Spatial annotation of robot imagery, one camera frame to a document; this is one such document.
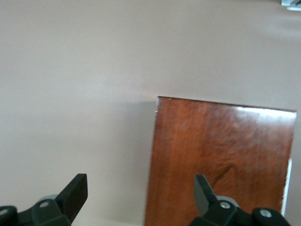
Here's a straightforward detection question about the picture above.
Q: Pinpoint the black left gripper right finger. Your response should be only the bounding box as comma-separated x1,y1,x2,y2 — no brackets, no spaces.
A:
190,174,293,226

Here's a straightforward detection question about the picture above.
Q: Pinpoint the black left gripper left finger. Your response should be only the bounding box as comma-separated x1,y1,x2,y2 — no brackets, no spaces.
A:
0,173,88,226

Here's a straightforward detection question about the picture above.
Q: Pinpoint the dark brown wooden cabinet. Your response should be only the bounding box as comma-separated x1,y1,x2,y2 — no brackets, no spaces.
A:
143,96,298,226

